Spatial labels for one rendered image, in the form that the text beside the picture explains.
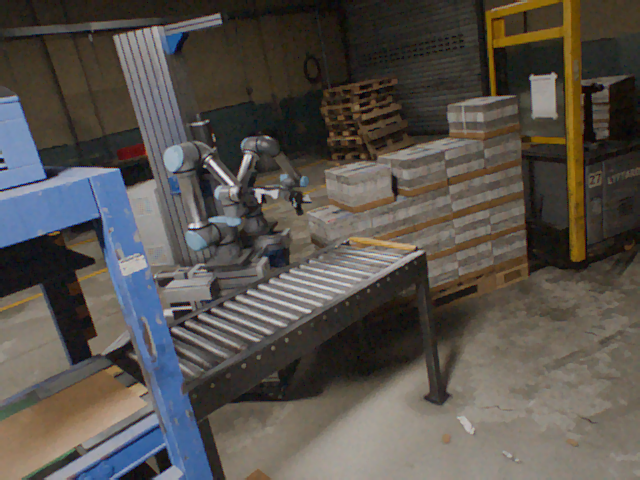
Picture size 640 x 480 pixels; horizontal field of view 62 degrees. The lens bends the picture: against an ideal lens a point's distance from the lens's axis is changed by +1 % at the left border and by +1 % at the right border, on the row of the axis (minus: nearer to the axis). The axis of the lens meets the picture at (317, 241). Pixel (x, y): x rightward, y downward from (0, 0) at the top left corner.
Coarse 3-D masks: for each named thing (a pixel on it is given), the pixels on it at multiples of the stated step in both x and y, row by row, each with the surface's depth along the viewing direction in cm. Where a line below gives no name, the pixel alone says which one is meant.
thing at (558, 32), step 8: (536, 32) 345; (544, 32) 339; (552, 32) 333; (560, 32) 328; (496, 40) 379; (504, 40) 372; (512, 40) 365; (520, 40) 359; (528, 40) 352; (536, 40) 347
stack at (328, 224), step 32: (448, 192) 337; (480, 192) 346; (320, 224) 321; (352, 224) 315; (384, 224) 324; (448, 224) 341; (480, 224) 352; (448, 256) 348; (480, 256) 357; (448, 288) 354; (480, 288) 364; (384, 320) 356
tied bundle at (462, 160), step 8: (472, 144) 335; (480, 144) 337; (448, 152) 329; (456, 152) 331; (464, 152) 334; (472, 152) 336; (480, 152) 339; (448, 160) 331; (456, 160) 333; (464, 160) 336; (472, 160) 338; (480, 160) 339; (448, 168) 332; (456, 168) 334; (464, 168) 336; (472, 168) 339; (480, 168) 341; (448, 176) 334
